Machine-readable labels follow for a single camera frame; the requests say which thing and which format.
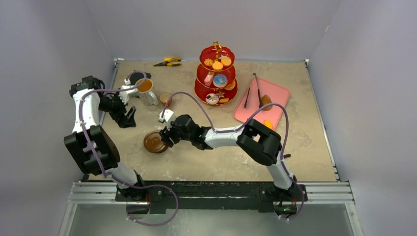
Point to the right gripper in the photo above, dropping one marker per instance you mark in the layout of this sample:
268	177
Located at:
168	135

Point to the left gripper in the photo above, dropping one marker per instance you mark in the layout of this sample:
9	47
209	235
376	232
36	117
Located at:
123	120

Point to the square cracker cookie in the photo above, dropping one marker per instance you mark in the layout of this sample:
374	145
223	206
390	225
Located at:
224	100

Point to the pink cake slice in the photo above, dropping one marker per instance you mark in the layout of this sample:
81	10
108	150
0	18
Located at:
208	79

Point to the red three-tier cake stand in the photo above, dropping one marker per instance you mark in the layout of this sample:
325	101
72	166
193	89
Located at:
213	52

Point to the blue frosted donut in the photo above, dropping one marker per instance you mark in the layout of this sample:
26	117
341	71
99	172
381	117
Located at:
220	80

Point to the yellow frosted donut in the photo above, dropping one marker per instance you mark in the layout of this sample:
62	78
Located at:
231	86

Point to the round orange cookie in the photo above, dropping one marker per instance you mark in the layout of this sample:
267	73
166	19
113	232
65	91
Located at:
217	66

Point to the orange flower cookie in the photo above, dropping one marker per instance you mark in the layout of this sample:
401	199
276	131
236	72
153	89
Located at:
208	62

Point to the pink serving tray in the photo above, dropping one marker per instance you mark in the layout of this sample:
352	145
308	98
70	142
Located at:
249	102

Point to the round cracker cookie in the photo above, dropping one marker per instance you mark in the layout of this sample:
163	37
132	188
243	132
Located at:
226	61

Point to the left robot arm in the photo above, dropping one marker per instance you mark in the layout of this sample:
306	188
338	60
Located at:
90	146

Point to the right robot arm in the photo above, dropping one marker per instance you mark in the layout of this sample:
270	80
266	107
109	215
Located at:
262	144

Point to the white mug with tea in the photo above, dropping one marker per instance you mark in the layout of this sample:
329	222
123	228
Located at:
146	93

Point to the black square mat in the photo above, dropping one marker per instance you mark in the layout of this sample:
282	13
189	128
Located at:
137	75

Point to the small brown cup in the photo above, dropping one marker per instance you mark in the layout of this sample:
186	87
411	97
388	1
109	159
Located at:
165	99

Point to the yellow black pliers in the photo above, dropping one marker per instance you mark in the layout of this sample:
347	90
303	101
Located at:
173	62

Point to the orange fish cookie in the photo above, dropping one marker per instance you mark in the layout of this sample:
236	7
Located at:
268	124

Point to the brown croissant pastry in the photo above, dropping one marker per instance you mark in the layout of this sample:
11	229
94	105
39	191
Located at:
266	100

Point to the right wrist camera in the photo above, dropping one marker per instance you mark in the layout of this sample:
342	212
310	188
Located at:
166	116

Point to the black base frame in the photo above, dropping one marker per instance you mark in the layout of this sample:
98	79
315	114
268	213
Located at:
263	197

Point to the aluminium rail frame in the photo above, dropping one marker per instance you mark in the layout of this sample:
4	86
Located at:
310	160

